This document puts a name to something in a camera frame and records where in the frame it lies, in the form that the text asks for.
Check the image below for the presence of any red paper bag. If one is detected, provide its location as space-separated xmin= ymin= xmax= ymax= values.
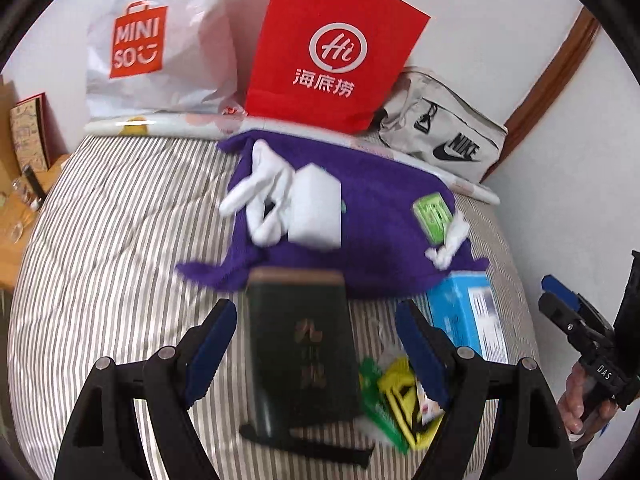
xmin=244 ymin=0 xmax=431 ymax=136

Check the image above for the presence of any patterned snack packet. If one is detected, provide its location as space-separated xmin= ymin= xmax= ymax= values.
xmin=417 ymin=385 xmax=443 ymax=426

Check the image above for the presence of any rolled paper poster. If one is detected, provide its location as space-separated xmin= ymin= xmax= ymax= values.
xmin=82 ymin=112 xmax=501 ymax=206

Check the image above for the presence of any white plastic shopping bag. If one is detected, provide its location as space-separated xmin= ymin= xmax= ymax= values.
xmin=82 ymin=0 xmax=271 ymax=121

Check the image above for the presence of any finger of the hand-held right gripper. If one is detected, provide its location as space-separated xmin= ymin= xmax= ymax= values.
xmin=537 ymin=292 xmax=615 ymax=361
xmin=541 ymin=274 xmax=608 ymax=331

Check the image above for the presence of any wooden nightstand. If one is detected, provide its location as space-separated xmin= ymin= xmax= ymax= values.
xmin=0 ymin=152 xmax=71 ymax=291

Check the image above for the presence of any small green tissue packet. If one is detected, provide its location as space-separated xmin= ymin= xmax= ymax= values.
xmin=412 ymin=192 xmax=453 ymax=246

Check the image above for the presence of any yellow black item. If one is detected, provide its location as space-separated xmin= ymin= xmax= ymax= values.
xmin=377 ymin=357 xmax=426 ymax=448

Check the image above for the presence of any blue tissue pack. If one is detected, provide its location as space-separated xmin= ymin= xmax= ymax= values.
xmin=427 ymin=272 xmax=511 ymax=363

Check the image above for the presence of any white glove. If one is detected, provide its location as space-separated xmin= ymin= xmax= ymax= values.
xmin=219 ymin=140 xmax=301 ymax=247

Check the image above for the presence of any brown wooden door frame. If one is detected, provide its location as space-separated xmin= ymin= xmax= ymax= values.
xmin=482 ymin=7 xmax=601 ymax=181

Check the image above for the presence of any white box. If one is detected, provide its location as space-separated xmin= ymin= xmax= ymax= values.
xmin=287 ymin=164 xmax=346 ymax=252

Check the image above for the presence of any purple towel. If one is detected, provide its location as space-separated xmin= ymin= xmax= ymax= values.
xmin=175 ymin=130 xmax=488 ymax=301

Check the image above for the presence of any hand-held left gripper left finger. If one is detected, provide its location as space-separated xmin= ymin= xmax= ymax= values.
xmin=52 ymin=298 xmax=238 ymax=480

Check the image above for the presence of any white tissue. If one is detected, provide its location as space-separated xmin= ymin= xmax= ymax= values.
xmin=425 ymin=210 xmax=471 ymax=268

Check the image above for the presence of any grey waist bag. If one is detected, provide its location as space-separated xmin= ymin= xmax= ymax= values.
xmin=377 ymin=67 xmax=508 ymax=183

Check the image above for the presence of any person's right hand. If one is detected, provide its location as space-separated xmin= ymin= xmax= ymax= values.
xmin=557 ymin=362 xmax=621 ymax=436

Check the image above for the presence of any green fruit packet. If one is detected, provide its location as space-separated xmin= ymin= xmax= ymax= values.
xmin=359 ymin=357 xmax=411 ymax=453

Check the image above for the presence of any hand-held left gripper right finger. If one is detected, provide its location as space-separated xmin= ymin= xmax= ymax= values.
xmin=395 ymin=299 xmax=578 ymax=480

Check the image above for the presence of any dark green tin box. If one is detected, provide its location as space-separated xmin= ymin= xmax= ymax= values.
xmin=245 ymin=267 xmax=363 ymax=438

